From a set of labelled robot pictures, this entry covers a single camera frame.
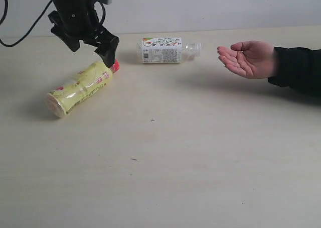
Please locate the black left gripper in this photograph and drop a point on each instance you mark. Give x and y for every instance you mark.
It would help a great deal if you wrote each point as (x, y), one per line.
(75, 20)

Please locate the yellow bottle red cap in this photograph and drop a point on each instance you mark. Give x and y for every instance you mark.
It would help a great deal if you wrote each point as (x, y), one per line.
(79, 88)

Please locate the clear bottle floral white label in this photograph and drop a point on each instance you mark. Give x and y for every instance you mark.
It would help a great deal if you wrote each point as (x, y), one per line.
(161, 50)

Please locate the black sleeved forearm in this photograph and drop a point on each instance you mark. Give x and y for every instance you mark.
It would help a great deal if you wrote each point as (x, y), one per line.
(297, 68)

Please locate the person's open hand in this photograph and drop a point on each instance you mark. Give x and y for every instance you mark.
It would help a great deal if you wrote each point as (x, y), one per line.
(249, 59)

